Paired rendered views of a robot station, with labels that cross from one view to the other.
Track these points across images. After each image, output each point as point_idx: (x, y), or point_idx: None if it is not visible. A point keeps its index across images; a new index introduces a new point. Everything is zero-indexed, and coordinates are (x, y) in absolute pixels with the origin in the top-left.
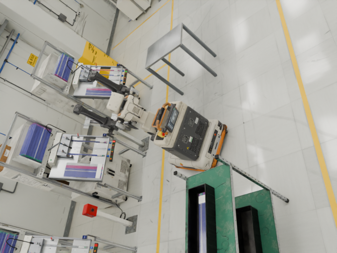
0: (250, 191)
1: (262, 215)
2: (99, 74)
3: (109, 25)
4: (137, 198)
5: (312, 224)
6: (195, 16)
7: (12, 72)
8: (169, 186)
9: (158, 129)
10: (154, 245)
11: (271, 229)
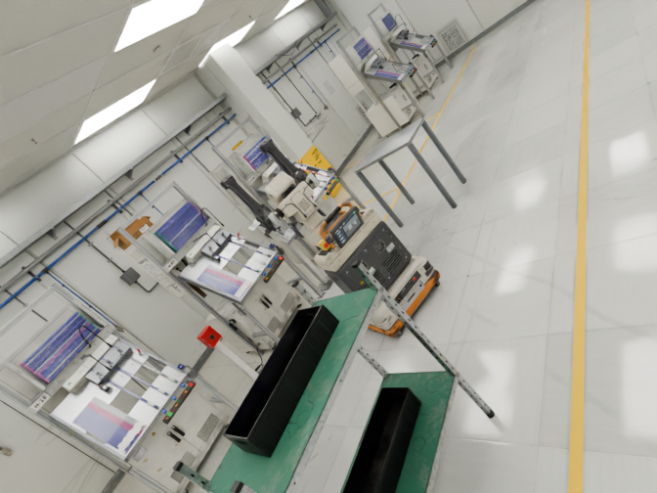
0: None
1: (424, 415)
2: (273, 144)
3: (353, 140)
4: None
5: (520, 472)
6: (459, 134)
7: (209, 154)
8: None
9: (321, 236)
10: None
11: (429, 443)
